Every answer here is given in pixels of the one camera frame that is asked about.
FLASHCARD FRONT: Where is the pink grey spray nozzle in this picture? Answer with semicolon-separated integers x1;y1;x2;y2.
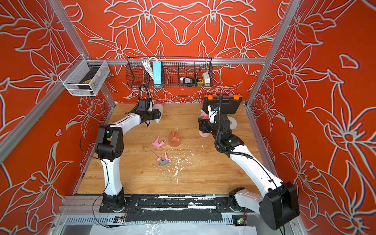
157;152;172;166

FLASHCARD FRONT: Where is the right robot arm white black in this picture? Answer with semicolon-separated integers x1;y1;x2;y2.
198;95;300;234

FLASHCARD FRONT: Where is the black round device with label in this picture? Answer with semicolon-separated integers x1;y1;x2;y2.
180;77;195;87

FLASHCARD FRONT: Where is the white tape roll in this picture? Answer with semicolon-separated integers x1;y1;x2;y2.
228;117;238;130

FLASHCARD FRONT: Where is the black orange tool case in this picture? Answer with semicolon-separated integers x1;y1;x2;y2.
202;95;242;114

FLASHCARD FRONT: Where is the pink blue spray nozzle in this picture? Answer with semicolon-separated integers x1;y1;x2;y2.
200;110;209;119

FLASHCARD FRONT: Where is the clear plastic wall bin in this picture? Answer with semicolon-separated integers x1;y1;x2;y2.
59;60;110;97

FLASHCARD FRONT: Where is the light blue box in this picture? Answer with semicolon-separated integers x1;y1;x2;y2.
153;61;162;87

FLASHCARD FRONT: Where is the white spray bottle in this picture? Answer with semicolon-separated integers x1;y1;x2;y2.
153;103;164;123

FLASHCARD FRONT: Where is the white cable bundle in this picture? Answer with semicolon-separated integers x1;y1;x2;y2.
142;59;155;79

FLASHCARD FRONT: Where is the black wire basket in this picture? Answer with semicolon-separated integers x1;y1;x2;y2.
126;56;214;88

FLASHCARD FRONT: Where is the white small box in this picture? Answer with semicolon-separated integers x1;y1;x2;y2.
202;72;211;87

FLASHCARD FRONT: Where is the opaque pink spray bottle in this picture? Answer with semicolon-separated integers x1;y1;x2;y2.
199;130;211;138

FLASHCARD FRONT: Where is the transparent pink spray bottle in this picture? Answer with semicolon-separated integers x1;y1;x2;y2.
168;131;181;147

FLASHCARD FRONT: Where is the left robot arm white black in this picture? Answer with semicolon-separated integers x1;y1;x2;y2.
94;84;162;213

